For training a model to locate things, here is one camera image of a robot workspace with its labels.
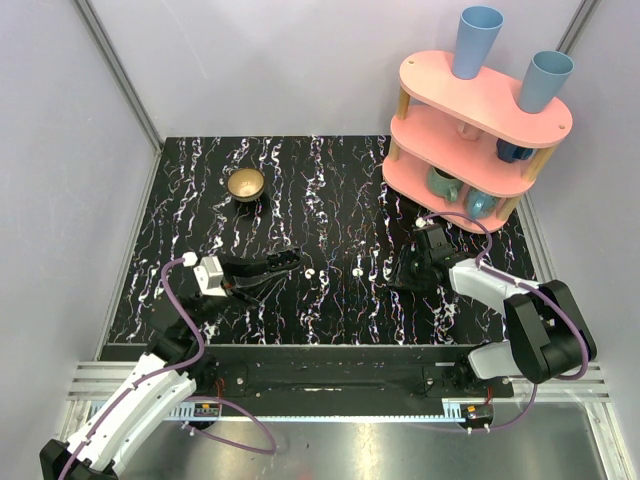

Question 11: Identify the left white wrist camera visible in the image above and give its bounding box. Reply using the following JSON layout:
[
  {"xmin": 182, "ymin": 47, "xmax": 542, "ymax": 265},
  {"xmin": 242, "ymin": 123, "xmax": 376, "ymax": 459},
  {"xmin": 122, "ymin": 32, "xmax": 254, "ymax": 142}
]
[{"xmin": 182, "ymin": 252, "xmax": 224, "ymax": 297}]

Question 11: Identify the dark blue mug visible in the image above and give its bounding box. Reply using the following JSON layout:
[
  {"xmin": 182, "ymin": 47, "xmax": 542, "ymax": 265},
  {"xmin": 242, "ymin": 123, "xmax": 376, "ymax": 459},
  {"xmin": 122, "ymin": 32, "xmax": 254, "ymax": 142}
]
[{"xmin": 496, "ymin": 139, "xmax": 534, "ymax": 163}]

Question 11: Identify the brown ceramic bowl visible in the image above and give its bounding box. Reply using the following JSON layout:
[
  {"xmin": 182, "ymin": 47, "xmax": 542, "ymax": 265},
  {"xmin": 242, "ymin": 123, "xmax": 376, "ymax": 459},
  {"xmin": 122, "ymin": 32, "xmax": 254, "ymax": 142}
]
[{"xmin": 227, "ymin": 168, "xmax": 265, "ymax": 203}]

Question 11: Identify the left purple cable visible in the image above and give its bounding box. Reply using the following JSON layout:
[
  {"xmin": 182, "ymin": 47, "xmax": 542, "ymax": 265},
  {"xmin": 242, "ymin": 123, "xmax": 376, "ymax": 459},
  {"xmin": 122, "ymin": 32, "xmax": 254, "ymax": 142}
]
[{"xmin": 57, "ymin": 257, "xmax": 279, "ymax": 480}]

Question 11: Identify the right blue plastic cup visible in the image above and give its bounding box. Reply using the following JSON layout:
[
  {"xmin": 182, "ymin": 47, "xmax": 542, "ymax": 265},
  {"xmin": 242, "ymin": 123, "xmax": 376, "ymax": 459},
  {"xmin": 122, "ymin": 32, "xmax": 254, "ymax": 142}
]
[{"xmin": 517, "ymin": 50, "xmax": 574, "ymax": 114}]

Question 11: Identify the green ceramic mug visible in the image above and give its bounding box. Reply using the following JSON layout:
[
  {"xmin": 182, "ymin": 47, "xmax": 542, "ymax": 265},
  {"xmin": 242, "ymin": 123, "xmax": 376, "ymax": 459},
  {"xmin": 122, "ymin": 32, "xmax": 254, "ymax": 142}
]
[{"xmin": 427, "ymin": 167, "xmax": 464, "ymax": 203}]

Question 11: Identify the light blue ceramic mug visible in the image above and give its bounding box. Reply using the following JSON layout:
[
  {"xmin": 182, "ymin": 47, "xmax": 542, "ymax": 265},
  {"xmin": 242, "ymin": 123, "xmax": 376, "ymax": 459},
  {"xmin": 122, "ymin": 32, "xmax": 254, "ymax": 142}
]
[{"xmin": 464, "ymin": 188, "xmax": 500, "ymax": 219}]

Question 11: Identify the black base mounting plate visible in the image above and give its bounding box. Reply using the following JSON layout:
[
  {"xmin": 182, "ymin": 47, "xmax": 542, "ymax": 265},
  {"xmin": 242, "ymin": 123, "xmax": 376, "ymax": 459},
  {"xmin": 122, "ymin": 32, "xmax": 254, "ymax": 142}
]
[{"xmin": 99, "ymin": 343, "xmax": 515, "ymax": 404}]

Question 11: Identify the pink three-tier shelf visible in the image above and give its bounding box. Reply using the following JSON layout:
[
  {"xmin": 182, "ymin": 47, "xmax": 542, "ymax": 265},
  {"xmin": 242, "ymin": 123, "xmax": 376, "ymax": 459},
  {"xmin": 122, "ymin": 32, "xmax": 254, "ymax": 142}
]
[{"xmin": 382, "ymin": 50, "xmax": 573, "ymax": 232}]

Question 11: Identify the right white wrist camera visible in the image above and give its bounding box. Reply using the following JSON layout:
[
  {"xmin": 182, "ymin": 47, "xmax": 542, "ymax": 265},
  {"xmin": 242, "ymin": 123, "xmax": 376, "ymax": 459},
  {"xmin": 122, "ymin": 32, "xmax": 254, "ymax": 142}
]
[{"xmin": 414, "ymin": 217, "xmax": 434, "ymax": 229}]

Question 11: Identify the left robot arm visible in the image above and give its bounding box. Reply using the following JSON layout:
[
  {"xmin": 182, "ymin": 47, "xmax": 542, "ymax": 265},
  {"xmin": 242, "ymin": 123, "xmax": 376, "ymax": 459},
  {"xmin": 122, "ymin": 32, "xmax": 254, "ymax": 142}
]
[{"xmin": 39, "ymin": 247, "xmax": 301, "ymax": 479}]

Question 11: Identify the blue plastic cup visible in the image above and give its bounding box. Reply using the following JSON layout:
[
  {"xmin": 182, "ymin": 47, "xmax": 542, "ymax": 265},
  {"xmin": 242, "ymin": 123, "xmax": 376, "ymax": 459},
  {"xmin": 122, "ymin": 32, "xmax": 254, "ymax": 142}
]
[
  {"xmin": 517, "ymin": 50, "xmax": 574, "ymax": 114},
  {"xmin": 452, "ymin": 5, "xmax": 504, "ymax": 80}
]

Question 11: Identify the pink mug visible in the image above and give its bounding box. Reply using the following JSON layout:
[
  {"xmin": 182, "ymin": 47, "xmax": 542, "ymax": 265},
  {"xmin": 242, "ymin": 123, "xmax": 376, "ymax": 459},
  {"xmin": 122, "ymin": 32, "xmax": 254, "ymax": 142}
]
[{"xmin": 457, "ymin": 122, "xmax": 482, "ymax": 141}]

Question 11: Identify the left blue plastic cup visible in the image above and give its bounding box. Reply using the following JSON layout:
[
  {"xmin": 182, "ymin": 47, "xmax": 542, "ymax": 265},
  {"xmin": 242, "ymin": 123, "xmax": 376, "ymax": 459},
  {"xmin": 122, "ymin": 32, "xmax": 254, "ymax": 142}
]
[{"xmin": 452, "ymin": 5, "xmax": 504, "ymax": 80}]

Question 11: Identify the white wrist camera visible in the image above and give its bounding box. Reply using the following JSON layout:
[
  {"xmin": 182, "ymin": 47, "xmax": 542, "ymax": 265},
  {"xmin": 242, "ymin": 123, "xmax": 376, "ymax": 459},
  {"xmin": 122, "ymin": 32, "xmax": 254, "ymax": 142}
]
[
  {"xmin": 414, "ymin": 217, "xmax": 434, "ymax": 229},
  {"xmin": 182, "ymin": 252, "xmax": 224, "ymax": 297}
]

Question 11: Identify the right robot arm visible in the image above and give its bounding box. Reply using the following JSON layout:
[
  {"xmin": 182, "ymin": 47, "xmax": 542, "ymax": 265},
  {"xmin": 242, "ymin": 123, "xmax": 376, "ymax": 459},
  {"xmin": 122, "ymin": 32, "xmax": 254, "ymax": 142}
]
[{"xmin": 389, "ymin": 225, "xmax": 597, "ymax": 397}]

